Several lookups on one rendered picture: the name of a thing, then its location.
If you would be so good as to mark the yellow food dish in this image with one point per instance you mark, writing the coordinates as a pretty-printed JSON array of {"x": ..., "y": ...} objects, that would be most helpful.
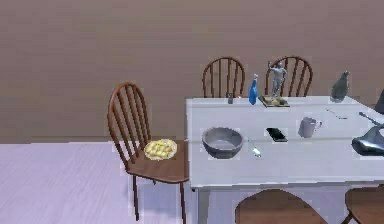
[{"x": 160, "y": 149}]

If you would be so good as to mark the grey figure statue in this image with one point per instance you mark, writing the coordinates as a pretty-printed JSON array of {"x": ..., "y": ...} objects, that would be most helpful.
[{"x": 276, "y": 83}]

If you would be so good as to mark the silver fork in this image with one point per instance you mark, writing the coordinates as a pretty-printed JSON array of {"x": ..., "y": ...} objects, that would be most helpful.
[{"x": 336, "y": 114}]

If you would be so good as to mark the white dining table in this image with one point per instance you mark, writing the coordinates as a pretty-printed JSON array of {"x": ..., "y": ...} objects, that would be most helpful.
[{"x": 293, "y": 160}]

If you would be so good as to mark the silver spoon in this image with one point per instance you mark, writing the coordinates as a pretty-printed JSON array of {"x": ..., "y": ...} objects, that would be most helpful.
[{"x": 254, "y": 149}]

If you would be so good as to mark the grey bowl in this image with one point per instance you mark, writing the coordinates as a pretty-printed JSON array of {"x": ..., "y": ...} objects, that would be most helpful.
[{"x": 222, "y": 143}]

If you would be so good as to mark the dark grey vase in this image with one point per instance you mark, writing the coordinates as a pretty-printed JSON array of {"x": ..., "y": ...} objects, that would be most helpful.
[{"x": 340, "y": 88}]

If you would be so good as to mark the brown wooden spindle chair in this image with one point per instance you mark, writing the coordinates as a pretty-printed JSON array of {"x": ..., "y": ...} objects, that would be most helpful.
[
  {"x": 222, "y": 77},
  {"x": 159, "y": 170},
  {"x": 300, "y": 77},
  {"x": 365, "y": 204},
  {"x": 275, "y": 210}
]

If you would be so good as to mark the small grey shaker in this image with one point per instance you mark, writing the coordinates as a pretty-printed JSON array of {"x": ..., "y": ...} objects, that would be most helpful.
[{"x": 230, "y": 98}]

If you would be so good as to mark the black phone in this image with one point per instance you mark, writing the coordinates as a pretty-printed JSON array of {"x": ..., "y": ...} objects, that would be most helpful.
[{"x": 276, "y": 134}]

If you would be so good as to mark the blue spray bottle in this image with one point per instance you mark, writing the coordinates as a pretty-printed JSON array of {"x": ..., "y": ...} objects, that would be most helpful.
[{"x": 253, "y": 93}]

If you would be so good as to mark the grey mug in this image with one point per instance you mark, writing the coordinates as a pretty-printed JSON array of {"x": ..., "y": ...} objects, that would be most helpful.
[{"x": 308, "y": 127}]

